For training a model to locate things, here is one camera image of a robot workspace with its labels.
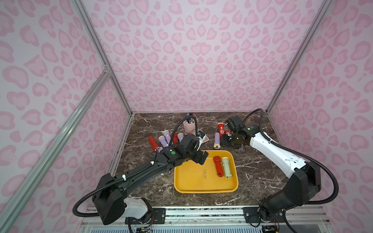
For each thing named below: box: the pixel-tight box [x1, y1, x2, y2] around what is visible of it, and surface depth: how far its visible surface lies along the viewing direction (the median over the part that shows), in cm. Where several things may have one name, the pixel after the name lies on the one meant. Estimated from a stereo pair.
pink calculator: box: [197, 129, 210, 144], surface depth 70 cm
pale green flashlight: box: [221, 156, 233, 179], surface depth 89 cm
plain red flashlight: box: [213, 155, 224, 178], surface depth 90 cm
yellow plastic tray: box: [173, 149, 239, 194], surface depth 87 cm
